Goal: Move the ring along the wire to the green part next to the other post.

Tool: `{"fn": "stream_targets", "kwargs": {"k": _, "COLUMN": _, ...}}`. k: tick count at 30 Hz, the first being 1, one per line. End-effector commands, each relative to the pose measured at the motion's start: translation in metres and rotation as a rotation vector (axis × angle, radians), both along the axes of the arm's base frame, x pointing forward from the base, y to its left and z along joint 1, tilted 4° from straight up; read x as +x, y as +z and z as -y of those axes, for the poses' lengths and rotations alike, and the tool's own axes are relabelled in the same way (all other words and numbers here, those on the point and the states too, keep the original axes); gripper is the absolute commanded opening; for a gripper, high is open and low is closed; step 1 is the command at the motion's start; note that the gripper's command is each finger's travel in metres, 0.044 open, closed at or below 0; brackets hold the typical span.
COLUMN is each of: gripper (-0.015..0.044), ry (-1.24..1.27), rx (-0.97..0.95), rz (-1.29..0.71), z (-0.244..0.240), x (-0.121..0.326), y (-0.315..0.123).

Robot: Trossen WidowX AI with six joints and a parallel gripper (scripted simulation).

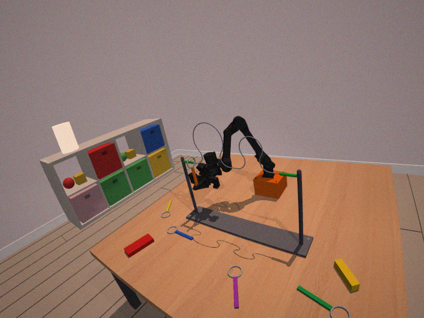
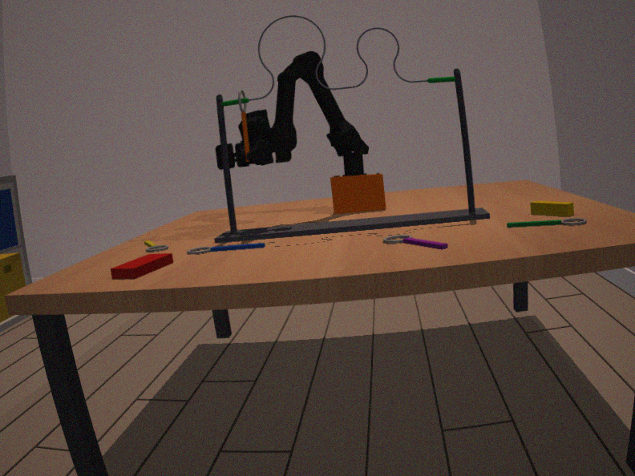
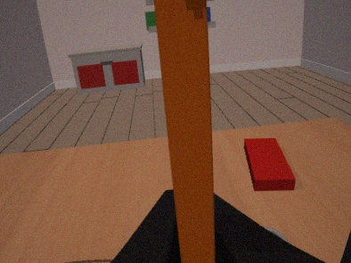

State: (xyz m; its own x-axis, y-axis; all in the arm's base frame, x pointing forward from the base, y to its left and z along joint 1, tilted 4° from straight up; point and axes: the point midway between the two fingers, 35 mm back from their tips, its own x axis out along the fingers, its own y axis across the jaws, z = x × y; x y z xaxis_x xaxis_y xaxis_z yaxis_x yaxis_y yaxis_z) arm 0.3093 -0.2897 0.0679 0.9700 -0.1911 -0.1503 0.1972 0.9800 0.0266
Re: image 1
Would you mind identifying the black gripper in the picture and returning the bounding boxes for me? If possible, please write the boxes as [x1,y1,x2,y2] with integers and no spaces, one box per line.
[188,169,220,190]

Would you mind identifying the grey ring with purple handle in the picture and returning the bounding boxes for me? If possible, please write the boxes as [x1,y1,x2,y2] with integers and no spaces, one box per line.
[228,265,243,308]

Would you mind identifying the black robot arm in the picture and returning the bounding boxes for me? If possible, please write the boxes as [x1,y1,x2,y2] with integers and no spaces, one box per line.
[196,116,275,178]

